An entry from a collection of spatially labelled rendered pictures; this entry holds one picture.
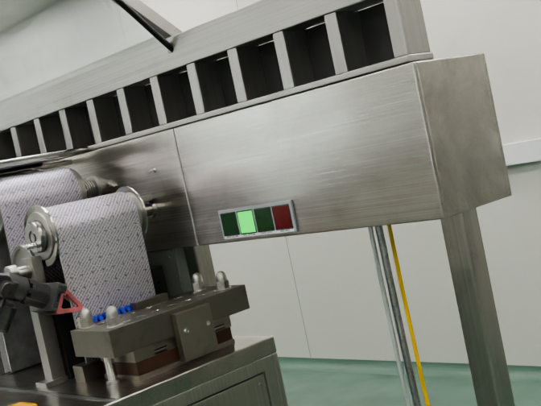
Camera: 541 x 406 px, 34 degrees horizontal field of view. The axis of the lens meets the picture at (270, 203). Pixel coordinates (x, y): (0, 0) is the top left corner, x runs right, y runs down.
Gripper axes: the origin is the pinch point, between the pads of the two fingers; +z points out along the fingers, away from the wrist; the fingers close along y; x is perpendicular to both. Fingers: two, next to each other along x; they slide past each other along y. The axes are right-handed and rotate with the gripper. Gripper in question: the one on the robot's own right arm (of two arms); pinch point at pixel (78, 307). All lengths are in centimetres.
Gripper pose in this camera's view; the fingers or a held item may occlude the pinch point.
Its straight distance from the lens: 209.6
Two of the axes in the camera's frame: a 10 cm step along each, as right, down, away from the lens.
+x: 1.8, -9.4, 3.0
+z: 7.2, 3.3, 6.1
